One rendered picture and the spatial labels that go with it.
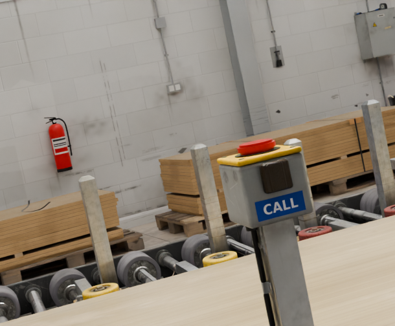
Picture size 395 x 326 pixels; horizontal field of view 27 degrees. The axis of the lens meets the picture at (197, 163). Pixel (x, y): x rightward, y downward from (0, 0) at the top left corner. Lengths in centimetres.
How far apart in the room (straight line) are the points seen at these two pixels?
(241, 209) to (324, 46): 838
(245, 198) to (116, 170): 734
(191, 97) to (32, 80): 165
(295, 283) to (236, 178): 13
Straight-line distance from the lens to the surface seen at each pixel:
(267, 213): 81
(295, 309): 86
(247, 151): 82
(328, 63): 918
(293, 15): 903
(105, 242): 191
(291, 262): 85
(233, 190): 83
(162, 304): 158
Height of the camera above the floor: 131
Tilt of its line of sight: 6 degrees down
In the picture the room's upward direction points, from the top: 12 degrees counter-clockwise
